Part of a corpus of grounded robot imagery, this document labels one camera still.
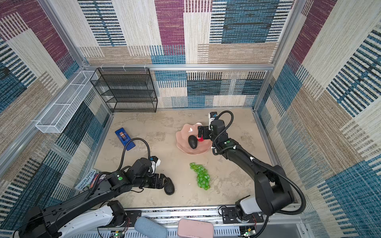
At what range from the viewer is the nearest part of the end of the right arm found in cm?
65

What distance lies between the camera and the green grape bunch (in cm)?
81

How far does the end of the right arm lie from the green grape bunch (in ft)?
0.68
